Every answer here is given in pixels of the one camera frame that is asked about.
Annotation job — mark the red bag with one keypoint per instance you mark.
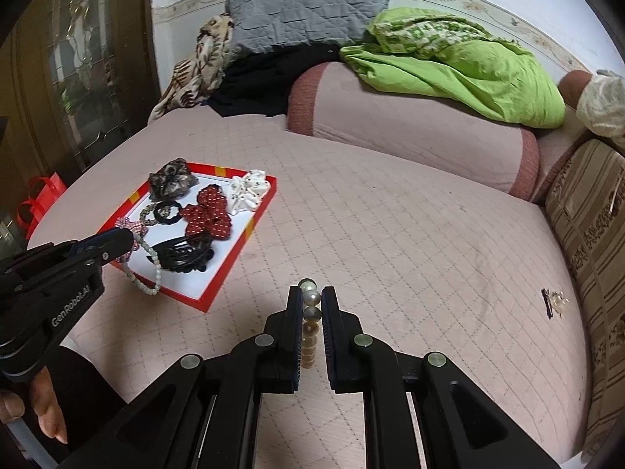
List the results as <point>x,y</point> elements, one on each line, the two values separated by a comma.
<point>49,190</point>

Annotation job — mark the person's left hand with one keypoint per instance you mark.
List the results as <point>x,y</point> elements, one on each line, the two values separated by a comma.
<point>41,405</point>

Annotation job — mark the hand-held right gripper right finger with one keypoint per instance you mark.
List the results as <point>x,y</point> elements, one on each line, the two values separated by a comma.
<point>329,337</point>

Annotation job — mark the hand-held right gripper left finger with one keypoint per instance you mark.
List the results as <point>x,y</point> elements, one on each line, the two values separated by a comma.
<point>295,332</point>

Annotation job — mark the beige leaf print cloth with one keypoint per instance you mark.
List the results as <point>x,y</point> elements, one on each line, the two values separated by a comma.
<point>205,58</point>

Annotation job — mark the pink bolster pillow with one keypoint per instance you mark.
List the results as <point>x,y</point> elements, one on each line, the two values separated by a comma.
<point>556,151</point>
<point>405,137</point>

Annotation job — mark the small black hair clip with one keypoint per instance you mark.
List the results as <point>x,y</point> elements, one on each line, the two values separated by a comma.
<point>547,303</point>

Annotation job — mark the black hair claw clip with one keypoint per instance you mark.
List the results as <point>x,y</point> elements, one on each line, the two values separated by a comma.
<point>180,256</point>

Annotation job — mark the red polka dot bow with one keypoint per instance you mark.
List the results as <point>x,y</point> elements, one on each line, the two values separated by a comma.
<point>205,210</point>

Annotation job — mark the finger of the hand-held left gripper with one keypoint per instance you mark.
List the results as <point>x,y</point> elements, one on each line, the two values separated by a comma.
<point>107,244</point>

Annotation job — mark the wooden glass door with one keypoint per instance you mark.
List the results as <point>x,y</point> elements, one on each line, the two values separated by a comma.
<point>73,83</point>

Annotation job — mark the red box lid tray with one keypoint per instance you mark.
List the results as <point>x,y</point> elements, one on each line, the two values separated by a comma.
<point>219,259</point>

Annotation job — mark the grey quilted pillow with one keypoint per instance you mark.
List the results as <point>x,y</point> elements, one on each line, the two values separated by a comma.
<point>302,10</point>

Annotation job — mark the person's dark clothing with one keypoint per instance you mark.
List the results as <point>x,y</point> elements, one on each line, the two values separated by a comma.
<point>93,395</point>

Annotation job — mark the white dotted scrunchie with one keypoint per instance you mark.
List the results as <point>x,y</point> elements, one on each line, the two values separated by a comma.
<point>249,190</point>

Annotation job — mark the dark grey scrunchie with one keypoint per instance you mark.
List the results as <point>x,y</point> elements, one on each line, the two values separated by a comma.
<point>173,178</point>

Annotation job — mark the cream cloth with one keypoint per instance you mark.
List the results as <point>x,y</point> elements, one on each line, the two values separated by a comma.
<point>603,107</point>

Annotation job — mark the brown striped cushion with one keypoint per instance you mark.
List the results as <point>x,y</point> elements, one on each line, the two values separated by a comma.
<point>591,254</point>

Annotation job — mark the red plaid scrunchie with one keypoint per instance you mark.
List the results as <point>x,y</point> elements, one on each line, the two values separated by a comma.
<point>128,224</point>

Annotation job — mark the black cloth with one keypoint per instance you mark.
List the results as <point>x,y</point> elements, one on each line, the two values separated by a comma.
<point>263,83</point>

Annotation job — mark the green blanket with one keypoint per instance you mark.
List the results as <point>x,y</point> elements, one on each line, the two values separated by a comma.
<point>464,78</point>

